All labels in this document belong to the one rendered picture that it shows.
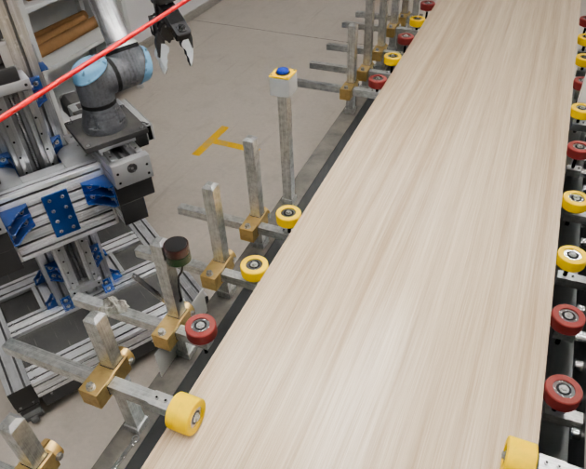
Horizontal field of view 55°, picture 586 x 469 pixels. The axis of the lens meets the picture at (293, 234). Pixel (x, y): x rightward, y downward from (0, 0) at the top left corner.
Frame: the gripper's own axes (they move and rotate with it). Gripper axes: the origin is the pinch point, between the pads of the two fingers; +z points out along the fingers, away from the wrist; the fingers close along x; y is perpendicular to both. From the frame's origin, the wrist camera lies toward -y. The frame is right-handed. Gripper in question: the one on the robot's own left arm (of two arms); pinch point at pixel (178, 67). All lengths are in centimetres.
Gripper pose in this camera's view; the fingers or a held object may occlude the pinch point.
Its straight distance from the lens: 175.2
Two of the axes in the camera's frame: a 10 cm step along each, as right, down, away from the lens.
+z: 0.3, 7.6, 6.5
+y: -5.7, -5.2, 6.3
